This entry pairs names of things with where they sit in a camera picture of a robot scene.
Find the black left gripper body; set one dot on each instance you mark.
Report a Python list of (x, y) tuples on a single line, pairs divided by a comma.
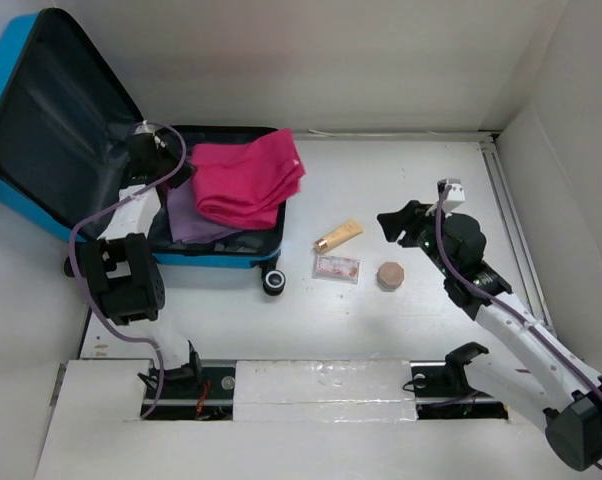
[(169, 158)]

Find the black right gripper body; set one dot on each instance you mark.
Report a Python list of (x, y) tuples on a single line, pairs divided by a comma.
[(428, 238)]

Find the round tan cosmetic jar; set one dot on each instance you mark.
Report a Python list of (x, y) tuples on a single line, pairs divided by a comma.
[(390, 276)]

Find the pink garment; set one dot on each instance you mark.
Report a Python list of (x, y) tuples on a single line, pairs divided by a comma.
[(242, 186)]

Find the beige cosmetic tube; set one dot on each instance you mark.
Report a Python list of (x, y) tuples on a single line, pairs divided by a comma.
[(341, 234)]

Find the purple garment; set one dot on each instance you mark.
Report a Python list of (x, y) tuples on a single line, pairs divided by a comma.
[(187, 225)]

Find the clear box with pink card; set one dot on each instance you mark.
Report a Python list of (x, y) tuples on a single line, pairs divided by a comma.
[(335, 268)]

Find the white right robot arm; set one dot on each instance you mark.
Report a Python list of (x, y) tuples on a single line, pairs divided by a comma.
[(555, 390)]

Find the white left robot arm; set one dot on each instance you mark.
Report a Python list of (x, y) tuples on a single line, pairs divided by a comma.
[(111, 255)]

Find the blue hard-shell suitcase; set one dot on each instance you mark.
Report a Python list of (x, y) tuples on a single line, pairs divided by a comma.
[(65, 119)]

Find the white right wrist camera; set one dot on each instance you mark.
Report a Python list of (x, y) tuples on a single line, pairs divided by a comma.
[(451, 194)]

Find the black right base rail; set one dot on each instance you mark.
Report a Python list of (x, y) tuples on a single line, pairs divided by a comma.
[(437, 398)]

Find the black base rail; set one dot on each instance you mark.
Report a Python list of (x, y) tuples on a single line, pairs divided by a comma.
[(212, 399), (437, 398)]

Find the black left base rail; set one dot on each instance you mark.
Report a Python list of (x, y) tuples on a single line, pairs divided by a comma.
[(212, 399)]

